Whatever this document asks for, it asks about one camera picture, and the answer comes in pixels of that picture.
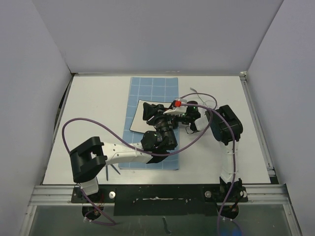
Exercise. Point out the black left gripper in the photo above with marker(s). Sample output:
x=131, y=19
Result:
x=149, y=110

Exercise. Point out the square white plate black rim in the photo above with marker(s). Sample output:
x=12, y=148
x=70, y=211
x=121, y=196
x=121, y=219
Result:
x=138, y=124

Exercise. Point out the blue checked cloth napkin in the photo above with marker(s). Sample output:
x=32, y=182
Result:
x=150, y=89

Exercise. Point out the clear wine glass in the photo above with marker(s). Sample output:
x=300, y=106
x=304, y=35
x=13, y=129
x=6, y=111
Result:
x=210, y=103

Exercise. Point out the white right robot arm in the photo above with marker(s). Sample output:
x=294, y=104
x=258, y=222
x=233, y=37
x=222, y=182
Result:
x=226, y=129

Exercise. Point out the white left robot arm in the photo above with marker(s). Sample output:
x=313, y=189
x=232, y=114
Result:
x=88, y=159

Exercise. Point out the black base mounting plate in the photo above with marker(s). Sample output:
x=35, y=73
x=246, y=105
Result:
x=171, y=199

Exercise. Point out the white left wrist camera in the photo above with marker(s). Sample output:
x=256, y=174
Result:
x=176, y=108

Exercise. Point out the aluminium frame rail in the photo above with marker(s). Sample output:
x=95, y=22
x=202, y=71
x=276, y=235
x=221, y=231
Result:
x=273, y=193

